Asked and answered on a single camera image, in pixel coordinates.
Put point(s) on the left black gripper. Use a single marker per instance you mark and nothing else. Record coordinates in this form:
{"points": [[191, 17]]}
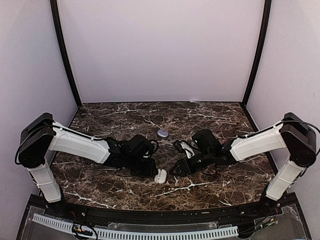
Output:
{"points": [[149, 171]]}

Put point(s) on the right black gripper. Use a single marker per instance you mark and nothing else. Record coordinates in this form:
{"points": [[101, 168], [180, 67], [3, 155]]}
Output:
{"points": [[181, 165]]}

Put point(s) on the white earbud charging case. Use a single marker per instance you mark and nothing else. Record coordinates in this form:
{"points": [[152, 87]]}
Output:
{"points": [[161, 177]]}

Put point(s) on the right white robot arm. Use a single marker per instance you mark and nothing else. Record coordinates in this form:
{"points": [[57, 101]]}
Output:
{"points": [[291, 133]]}

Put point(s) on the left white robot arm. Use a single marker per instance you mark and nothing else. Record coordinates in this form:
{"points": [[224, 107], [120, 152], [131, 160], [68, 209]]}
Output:
{"points": [[44, 134]]}

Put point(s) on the purple grey earbud case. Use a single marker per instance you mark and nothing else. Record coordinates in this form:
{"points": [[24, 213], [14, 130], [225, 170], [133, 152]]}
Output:
{"points": [[162, 134]]}

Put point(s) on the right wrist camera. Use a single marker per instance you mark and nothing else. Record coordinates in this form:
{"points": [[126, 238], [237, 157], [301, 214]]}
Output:
{"points": [[183, 146]]}

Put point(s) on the white slotted cable duct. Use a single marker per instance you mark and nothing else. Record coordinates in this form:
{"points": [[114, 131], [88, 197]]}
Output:
{"points": [[121, 231]]}

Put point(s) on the black front rail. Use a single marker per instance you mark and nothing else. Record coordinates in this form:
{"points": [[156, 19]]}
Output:
{"points": [[239, 214]]}

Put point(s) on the left black frame post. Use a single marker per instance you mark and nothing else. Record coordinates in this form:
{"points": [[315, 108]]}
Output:
{"points": [[63, 52]]}

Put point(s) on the black frame post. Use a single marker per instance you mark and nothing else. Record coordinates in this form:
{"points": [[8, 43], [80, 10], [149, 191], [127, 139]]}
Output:
{"points": [[63, 52], [258, 52]]}

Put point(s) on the right black frame post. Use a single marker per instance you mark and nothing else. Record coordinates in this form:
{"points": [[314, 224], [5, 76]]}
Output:
{"points": [[258, 52]]}

